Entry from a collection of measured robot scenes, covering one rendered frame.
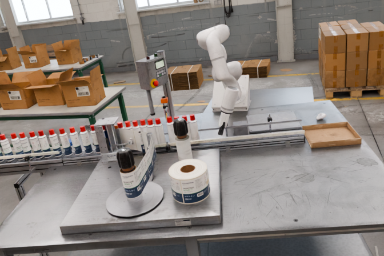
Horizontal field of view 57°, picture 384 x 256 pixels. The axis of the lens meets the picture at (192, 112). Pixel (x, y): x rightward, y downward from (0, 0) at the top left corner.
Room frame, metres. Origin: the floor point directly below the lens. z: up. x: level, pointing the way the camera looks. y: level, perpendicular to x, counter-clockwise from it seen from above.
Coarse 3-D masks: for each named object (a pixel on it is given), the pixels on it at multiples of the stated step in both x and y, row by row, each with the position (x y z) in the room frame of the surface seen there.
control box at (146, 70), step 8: (152, 56) 2.33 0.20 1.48; (160, 56) 2.30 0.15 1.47; (136, 64) 2.25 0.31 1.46; (144, 64) 2.20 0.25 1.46; (152, 64) 2.22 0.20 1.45; (144, 72) 2.21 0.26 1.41; (152, 72) 2.22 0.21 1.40; (144, 80) 2.22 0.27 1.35; (152, 80) 2.20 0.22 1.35; (160, 80) 2.26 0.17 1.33; (144, 88) 2.23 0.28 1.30; (152, 88) 2.20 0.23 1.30
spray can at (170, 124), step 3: (168, 117) 2.19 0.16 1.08; (168, 120) 2.18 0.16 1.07; (171, 120) 2.19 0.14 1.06; (168, 123) 2.18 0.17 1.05; (171, 123) 2.18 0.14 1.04; (168, 126) 2.18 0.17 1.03; (171, 126) 2.17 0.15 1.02; (168, 129) 2.18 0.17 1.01; (171, 129) 2.17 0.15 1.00; (168, 132) 2.18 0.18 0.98; (171, 132) 2.17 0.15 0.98; (171, 135) 2.17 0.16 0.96; (174, 135) 2.18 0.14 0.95; (171, 138) 2.17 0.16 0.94; (174, 138) 2.17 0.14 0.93; (171, 141) 2.17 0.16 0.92; (174, 141) 2.17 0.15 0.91
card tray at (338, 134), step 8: (304, 128) 2.20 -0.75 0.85; (312, 128) 2.20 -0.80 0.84; (320, 128) 2.19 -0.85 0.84; (328, 128) 2.18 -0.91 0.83; (336, 128) 2.17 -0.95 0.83; (344, 128) 2.15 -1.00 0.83; (352, 128) 2.07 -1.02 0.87; (312, 136) 2.10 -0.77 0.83; (320, 136) 2.09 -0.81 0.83; (328, 136) 2.07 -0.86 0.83; (336, 136) 2.05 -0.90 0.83; (344, 136) 2.04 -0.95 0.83; (352, 136) 2.02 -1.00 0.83; (312, 144) 1.95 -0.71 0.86; (320, 144) 1.95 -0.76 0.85; (328, 144) 1.94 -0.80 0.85; (336, 144) 1.93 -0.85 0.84; (344, 144) 1.93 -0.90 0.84; (352, 144) 1.92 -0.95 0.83
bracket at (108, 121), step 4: (100, 120) 2.17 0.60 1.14; (104, 120) 2.16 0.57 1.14; (108, 120) 2.15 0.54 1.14; (112, 120) 2.14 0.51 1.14; (116, 120) 2.13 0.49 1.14; (96, 124) 2.11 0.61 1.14; (100, 124) 2.10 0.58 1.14; (104, 124) 2.09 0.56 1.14; (108, 124) 2.08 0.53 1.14; (112, 124) 2.08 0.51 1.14
